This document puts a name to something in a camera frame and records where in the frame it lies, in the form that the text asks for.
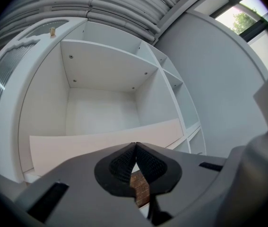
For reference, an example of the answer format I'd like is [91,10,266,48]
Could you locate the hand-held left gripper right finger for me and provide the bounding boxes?
[136,142,228,226]

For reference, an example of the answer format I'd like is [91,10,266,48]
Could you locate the black framed window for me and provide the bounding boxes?
[209,0,268,44]

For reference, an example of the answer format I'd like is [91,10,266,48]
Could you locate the white cabinet shelving unit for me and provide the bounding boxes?
[0,17,208,184]

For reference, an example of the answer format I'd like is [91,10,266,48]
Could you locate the white glass cabinet door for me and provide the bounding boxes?
[0,17,88,137]

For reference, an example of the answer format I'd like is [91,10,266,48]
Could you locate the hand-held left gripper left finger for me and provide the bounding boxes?
[14,141,154,227]

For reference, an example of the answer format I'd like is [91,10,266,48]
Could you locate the white ceiling pipes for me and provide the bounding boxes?
[0,0,164,43]

